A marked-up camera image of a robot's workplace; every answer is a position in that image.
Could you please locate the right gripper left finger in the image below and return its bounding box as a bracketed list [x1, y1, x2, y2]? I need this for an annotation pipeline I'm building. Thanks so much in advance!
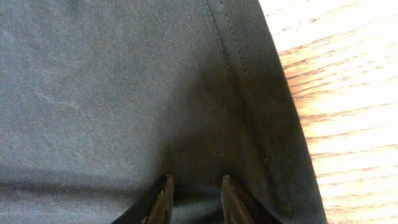
[112, 174, 174, 224]

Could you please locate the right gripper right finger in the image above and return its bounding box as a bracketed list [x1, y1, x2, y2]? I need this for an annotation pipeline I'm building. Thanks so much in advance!
[221, 175, 282, 224]

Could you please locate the black garment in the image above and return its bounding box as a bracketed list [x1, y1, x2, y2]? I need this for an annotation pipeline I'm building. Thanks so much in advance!
[1, 0, 326, 223]

